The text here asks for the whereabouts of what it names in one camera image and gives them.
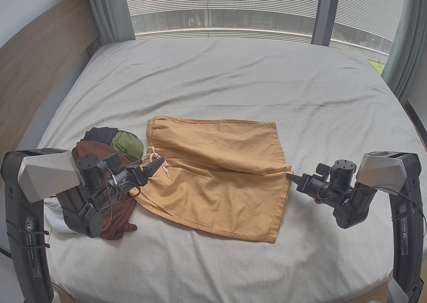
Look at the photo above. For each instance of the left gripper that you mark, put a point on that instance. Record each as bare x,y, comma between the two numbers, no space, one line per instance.
131,177

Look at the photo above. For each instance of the white garment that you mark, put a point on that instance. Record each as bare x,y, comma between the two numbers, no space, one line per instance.
55,218

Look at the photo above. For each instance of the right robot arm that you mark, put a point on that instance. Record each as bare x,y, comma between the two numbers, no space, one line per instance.
377,171

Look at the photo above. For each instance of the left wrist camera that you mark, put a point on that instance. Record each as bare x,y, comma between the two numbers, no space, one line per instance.
112,161

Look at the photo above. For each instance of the brown garment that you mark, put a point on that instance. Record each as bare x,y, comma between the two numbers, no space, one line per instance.
118,218

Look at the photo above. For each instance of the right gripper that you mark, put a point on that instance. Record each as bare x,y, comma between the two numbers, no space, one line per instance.
310,183

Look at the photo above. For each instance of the green garment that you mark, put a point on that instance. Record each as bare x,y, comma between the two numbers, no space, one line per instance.
128,146

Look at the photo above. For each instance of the tan shorts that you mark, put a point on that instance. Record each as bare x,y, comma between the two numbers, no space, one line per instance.
216,178

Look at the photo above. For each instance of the black garment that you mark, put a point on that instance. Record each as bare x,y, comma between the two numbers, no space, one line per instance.
96,135

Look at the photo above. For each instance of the bed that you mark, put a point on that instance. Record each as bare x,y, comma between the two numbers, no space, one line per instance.
216,78

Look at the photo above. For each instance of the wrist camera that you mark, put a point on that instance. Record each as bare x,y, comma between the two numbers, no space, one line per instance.
112,161
322,168

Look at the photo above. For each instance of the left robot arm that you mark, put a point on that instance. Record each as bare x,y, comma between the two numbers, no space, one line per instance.
46,175

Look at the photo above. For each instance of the grey-green curtain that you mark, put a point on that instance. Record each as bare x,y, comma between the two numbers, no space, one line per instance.
407,45
100,1

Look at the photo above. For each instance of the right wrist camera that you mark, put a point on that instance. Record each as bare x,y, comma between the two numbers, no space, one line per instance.
322,168

